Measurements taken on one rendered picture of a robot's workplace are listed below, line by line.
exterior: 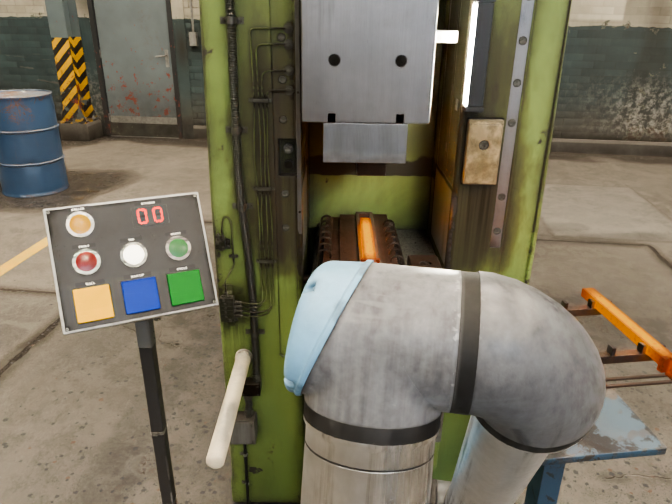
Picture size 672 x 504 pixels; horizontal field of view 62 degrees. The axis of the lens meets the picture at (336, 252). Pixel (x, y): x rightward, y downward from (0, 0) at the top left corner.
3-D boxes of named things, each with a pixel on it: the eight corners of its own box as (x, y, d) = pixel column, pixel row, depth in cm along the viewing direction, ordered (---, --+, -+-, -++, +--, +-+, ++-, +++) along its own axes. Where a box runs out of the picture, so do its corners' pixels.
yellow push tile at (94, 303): (114, 317, 124) (108, 284, 125) (77, 324, 121) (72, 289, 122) (114, 317, 126) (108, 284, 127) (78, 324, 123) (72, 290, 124)
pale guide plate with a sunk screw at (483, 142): (496, 185, 150) (504, 120, 143) (462, 184, 150) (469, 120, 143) (494, 182, 152) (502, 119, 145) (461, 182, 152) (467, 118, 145)
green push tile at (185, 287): (204, 300, 132) (199, 269, 133) (172, 306, 129) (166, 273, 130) (203, 301, 134) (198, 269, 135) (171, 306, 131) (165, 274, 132)
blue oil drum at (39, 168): (47, 199, 507) (27, 99, 472) (-14, 196, 513) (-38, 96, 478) (81, 181, 561) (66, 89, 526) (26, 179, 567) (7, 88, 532)
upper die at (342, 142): (405, 163, 136) (408, 124, 132) (322, 162, 136) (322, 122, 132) (391, 129, 174) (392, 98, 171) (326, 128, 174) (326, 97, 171)
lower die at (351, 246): (397, 294, 150) (399, 265, 146) (322, 293, 150) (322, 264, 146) (385, 236, 188) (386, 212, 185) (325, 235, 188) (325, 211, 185)
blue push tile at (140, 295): (161, 308, 128) (155, 275, 129) (126, 314, 125) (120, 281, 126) (160, 308, 130) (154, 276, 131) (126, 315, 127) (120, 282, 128)
